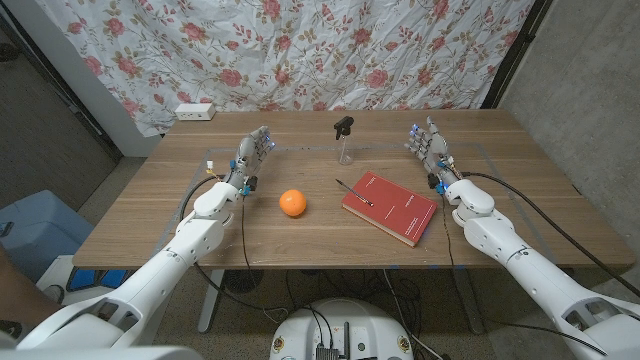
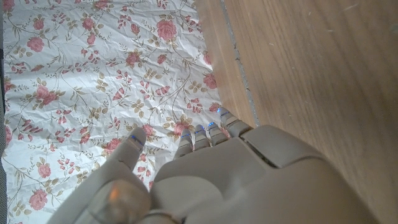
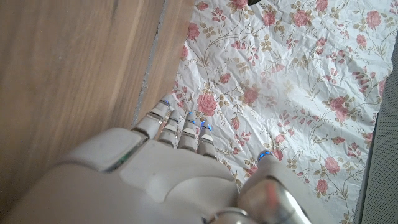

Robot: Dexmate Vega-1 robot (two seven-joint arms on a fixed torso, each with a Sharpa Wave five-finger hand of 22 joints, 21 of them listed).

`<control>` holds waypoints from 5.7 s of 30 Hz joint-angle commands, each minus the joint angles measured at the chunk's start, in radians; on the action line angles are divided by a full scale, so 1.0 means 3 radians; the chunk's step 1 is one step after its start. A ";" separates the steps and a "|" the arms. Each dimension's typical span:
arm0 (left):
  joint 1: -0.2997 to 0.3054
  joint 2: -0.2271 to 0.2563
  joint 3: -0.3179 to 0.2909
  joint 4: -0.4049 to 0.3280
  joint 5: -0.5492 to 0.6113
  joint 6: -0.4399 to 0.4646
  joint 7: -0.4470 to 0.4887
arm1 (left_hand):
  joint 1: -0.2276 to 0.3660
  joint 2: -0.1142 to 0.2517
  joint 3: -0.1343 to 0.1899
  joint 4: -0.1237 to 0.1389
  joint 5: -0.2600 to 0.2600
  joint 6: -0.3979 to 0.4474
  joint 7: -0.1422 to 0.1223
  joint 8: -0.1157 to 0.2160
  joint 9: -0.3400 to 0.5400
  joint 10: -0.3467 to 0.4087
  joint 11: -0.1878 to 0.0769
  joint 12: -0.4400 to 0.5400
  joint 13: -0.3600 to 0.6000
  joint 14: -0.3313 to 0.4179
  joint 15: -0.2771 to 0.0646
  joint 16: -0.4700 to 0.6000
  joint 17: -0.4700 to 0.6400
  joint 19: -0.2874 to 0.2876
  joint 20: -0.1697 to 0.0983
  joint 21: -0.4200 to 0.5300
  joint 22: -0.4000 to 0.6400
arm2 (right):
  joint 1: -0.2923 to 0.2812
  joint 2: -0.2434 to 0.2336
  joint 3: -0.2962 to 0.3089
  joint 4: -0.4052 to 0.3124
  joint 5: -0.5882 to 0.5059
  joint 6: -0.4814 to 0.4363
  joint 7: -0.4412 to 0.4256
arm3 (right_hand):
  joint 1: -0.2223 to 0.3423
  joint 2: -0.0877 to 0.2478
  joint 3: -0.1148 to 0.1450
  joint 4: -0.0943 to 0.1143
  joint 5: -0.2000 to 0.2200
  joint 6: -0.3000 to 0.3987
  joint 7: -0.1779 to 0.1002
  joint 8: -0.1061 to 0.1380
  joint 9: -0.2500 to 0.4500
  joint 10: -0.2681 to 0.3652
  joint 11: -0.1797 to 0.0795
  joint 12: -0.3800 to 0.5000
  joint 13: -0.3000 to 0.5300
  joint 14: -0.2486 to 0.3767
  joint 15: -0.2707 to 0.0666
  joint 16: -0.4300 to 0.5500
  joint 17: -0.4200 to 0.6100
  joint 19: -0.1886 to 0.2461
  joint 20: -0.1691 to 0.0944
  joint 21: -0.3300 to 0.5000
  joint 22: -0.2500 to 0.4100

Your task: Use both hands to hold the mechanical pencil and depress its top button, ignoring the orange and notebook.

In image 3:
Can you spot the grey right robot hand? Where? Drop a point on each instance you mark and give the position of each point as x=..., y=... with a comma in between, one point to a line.
x=155, y=186

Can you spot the floral backdrop cloth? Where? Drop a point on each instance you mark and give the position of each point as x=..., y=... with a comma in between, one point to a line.
x=280, y=77

